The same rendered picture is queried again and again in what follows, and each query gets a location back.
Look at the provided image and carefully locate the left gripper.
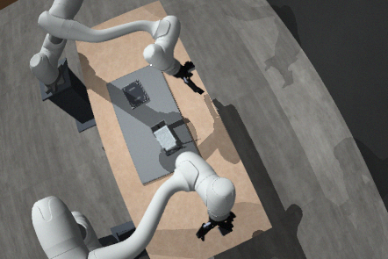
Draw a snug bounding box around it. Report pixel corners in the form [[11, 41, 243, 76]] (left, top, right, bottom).
[[174, 64, 204, 95]]

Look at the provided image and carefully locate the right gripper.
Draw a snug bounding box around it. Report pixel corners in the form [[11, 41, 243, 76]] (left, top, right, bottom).
[[196, 211, 236, 241]]

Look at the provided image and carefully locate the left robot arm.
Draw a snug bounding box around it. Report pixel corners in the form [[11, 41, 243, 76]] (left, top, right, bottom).
[[30, 0, 181, 93]]

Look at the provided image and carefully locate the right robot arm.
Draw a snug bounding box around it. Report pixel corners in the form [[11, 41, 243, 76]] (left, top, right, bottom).
[[32, 152, 236, 259]]

